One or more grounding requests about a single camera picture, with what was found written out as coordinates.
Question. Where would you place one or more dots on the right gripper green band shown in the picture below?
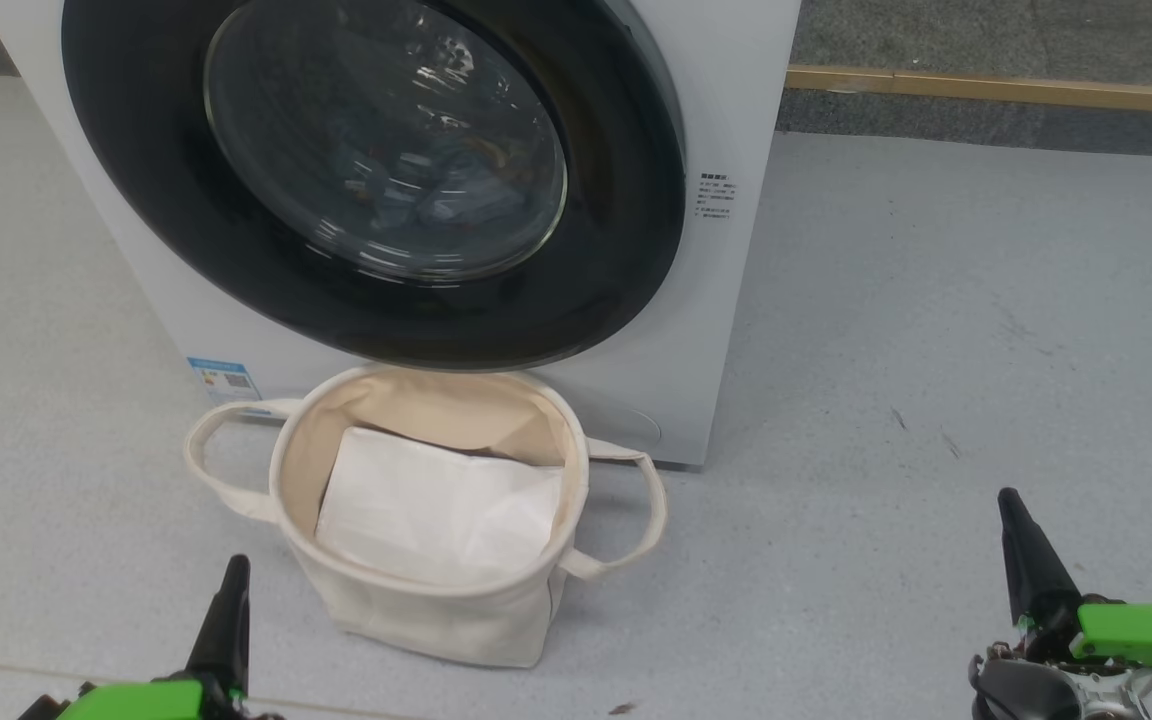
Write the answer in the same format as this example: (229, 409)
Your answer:
(1146, 640)

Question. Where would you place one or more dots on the white liner sheet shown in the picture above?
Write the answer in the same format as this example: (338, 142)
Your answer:
(436, 510)

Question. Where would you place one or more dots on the white front-load washing machine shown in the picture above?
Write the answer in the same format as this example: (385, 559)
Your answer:
(726, 300)

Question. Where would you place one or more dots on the cream fabric laundry basket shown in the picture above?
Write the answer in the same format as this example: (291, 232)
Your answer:
(436, 625)

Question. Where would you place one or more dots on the black round washer door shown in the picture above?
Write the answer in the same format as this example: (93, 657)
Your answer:
(136, 200)

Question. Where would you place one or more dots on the blue patterned garment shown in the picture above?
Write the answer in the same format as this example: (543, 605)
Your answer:
(456, 195)

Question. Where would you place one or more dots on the blue energy label sticker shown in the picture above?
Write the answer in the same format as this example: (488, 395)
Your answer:
(224, 380)

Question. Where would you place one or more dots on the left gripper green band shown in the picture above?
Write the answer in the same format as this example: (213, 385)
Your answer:
(136, 702)

